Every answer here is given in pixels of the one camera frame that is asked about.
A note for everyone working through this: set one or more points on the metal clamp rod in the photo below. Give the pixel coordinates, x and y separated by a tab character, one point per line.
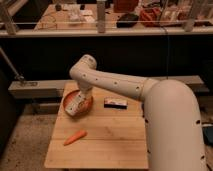
17	75

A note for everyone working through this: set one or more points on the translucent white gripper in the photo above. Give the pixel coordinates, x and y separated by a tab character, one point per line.
84	100

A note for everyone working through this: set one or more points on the black pedal device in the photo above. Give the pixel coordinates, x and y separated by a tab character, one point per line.
208	135

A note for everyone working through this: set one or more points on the white plastic bottle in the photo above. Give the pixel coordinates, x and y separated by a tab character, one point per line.
71	104

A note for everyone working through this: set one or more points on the black and white eraser block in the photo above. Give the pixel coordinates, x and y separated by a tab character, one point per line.
115	103

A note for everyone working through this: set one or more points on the black computer mouse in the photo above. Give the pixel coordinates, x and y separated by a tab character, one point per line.
127	20

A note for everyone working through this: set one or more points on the orange ceramic bowl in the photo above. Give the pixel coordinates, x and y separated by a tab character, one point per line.
84	109

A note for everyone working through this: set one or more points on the aluminium frame post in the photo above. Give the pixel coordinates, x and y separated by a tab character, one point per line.
101	16

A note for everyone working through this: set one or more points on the background wooden workbench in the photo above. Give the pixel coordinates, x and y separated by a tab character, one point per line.
73	23

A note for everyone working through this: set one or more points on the grey metal beam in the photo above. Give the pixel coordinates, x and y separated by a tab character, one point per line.
37	89

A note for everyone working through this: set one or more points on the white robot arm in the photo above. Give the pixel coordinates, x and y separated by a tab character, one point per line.
171	112

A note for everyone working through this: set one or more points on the orange carrot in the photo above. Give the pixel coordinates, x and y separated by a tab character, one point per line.
75	137

